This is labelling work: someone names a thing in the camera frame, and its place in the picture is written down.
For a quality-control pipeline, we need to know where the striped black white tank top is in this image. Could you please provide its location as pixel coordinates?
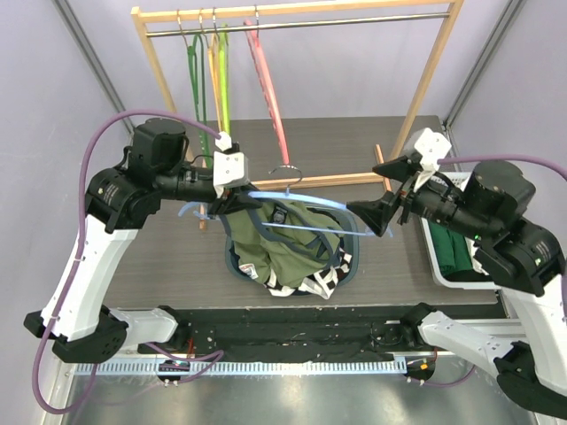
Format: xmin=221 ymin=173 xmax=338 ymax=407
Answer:
xmin=237 ymin=248 xmax=353 ymax=300

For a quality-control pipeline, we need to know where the blue plastic tub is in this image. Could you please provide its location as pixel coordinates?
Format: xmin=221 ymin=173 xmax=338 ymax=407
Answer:
xmin=224 ymin=203 xmax=361 ymax=296

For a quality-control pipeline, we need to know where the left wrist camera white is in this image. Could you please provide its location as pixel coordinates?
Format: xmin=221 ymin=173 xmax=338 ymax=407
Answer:
xmin=213 ymin=131 xmax=250 ymax=198

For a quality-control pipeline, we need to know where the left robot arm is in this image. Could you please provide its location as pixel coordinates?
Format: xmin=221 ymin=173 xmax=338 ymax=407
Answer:
xmin=24 ymin=118 xmax=259 ymax=364

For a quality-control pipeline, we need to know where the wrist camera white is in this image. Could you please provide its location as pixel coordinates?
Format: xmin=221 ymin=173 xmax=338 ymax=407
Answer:
xmin=213 ymin=131 xmax=250 ymax=198
xmin=402 ymin=127 xmax=452 ymax=192

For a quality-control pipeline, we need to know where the neon yellow hanger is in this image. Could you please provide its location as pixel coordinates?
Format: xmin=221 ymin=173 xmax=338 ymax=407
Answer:
xmin=212 ymin=8 xmax=236 ymax=136

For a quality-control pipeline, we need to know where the pink hanger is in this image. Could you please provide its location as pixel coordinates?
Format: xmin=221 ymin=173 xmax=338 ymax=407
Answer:
xmin=243 ymin=19 xmax=291 ymax=166

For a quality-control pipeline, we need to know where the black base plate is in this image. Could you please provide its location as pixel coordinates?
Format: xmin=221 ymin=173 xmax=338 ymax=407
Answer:
xmin=137 ymin=305 xmax=432 ymax=363

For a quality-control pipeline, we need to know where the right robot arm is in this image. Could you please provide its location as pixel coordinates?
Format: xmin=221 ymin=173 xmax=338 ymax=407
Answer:
xmin=346 ymin=156 xmax=566 ymax=419

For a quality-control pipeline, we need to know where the olive green tank top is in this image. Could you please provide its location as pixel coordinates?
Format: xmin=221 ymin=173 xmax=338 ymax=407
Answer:
xmin=219 ymin=198 xmax=349 ymax=291

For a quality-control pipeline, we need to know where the light blue hanger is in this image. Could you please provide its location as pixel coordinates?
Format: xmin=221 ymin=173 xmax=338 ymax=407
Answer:
xmin=176 ymin=166 xmax=395 ymax=238

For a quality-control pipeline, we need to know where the green velvet hanger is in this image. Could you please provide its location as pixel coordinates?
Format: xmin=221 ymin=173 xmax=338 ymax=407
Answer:
xmin=179 ymin=12 xmax=212 ymax=154

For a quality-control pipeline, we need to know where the orange yellow hanger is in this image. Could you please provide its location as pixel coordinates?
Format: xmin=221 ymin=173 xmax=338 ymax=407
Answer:
xmin=198 ymin=11 xmax=229 ymax=134

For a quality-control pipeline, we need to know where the wooden clothes rack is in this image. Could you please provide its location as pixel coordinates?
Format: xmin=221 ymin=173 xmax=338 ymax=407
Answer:
xmin=130 ymin=0 xmax=465 ymax=231

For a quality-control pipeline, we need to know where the white plastic basket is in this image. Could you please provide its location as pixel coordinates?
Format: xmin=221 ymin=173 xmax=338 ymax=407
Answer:
xmin=418 ymin=171 xmax=506 ymax=291

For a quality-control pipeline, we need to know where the folded green garment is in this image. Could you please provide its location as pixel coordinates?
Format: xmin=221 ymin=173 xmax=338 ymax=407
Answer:
xmin=429 ymin=222 xmax=490 ymax=282

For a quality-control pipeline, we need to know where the white slotted cable duct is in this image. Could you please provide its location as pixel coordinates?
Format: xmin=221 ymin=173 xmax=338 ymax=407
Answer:
xmin=97 ymin=357 xmax=407 ymax=376

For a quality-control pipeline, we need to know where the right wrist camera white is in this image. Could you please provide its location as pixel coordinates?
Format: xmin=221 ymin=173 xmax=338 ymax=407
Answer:
xmin=402 ymin=127 xmax=452 ymax=192

